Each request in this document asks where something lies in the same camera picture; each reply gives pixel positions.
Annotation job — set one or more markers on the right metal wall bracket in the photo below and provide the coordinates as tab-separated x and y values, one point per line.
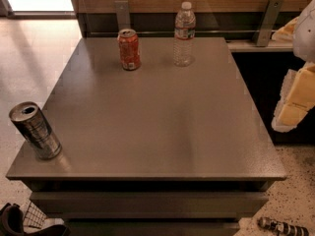
264	31

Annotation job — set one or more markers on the left metal wall bracket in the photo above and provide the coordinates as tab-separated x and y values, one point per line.
122	14

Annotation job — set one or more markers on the grey cabinet with drawers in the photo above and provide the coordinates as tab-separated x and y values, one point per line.
160	151

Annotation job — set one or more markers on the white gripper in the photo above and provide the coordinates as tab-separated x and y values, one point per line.
305	38

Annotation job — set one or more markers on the red coke can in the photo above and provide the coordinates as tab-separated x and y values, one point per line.
128	43

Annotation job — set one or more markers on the clear plastic water bottle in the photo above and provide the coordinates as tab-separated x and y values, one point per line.
184	33

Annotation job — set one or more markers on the metal wall bracket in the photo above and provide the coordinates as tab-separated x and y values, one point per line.
264	31
122	14

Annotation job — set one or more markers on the silver redbull can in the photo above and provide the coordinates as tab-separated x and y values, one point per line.
32	124

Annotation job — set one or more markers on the black striped cylinder on floor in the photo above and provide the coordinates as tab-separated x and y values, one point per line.
282	227

